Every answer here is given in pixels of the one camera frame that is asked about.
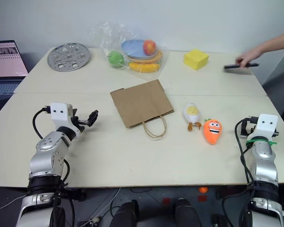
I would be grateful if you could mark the red toy apple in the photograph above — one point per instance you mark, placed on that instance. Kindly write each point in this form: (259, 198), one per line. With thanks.
(149, 47)

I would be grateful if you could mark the yellow toy banana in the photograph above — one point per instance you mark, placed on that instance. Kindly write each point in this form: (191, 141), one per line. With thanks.
(144, 67)

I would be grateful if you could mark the blue plate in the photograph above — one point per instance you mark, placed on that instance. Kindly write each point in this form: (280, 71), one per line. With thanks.
(133, 48)

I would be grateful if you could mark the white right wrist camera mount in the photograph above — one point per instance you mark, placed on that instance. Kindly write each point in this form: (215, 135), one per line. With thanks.
(265, 126)

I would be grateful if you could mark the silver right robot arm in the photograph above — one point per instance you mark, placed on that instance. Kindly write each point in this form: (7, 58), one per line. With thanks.
(263, 165)

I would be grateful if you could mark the round metal steamer plate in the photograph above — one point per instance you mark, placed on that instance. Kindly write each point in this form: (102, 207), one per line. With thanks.
(68, 56)

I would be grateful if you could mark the green toy apple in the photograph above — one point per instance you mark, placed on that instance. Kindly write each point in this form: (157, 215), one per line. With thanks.
(115, 59)

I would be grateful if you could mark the orange carrot plush toy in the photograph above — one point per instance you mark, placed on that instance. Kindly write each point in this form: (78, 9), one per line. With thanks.
(212, 132)

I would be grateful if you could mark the person's bare forearm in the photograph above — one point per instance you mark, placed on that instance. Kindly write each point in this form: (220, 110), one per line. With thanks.
(277, 43)

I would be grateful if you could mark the orange plate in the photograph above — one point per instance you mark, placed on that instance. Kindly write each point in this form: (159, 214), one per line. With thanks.
(156, 58)

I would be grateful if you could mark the white egg plush toy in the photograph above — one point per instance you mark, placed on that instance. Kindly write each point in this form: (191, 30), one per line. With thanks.
(192, 113)

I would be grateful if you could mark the clear plastic bag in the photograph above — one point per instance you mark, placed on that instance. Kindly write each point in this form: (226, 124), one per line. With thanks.
(109, 37)

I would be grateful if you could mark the person's bare hand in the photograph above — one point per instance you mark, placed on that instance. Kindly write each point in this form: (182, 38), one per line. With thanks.
(249, 57)

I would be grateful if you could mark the brown paper bag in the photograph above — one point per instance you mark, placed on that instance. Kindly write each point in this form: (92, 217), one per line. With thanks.
(142, 104)

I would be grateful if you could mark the yellow sponge block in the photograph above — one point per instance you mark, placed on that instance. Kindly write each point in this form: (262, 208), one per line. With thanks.
(195, 59)

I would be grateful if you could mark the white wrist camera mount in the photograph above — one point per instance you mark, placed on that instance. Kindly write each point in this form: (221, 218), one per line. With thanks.
(59, 113)
(265, 126)

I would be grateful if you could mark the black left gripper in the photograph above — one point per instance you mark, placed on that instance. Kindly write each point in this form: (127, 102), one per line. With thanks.
(79, 123)

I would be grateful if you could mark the open laptop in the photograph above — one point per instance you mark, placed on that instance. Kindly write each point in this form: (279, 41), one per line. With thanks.
(4, 63)

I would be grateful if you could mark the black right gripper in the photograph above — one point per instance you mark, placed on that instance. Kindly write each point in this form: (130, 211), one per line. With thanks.
(247, 128)

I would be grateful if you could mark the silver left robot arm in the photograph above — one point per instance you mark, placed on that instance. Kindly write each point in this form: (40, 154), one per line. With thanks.
(45, 156)

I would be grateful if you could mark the dark rounded shape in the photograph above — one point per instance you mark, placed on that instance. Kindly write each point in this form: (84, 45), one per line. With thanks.
(125, 214)
(188, 212)

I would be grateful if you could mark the green zip tie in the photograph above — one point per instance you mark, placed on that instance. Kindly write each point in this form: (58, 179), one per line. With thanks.
(258, 141)

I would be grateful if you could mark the small orange object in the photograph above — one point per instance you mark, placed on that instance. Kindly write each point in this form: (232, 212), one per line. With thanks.
(203, 189)

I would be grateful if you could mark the long black object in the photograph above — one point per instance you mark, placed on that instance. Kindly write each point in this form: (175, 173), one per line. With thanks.
(232, 66)

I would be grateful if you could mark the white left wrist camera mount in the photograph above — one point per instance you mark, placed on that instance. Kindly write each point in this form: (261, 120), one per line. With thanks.
(59, 113)

